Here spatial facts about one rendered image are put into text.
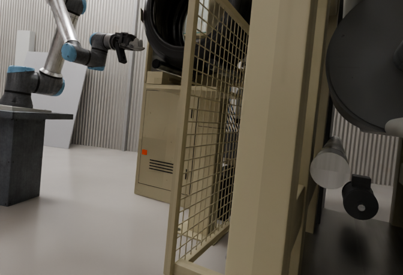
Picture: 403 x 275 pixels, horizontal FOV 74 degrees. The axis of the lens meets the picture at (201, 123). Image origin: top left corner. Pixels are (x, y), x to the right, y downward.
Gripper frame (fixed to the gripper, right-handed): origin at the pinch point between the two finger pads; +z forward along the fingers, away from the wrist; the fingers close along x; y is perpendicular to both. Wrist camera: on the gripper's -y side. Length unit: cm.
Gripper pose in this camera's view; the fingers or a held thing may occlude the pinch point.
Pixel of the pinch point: (142, 49)
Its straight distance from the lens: 150.6
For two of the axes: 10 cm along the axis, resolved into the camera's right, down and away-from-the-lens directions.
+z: 8.7, 2.2, -4.5
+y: 2.0, -9.8, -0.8
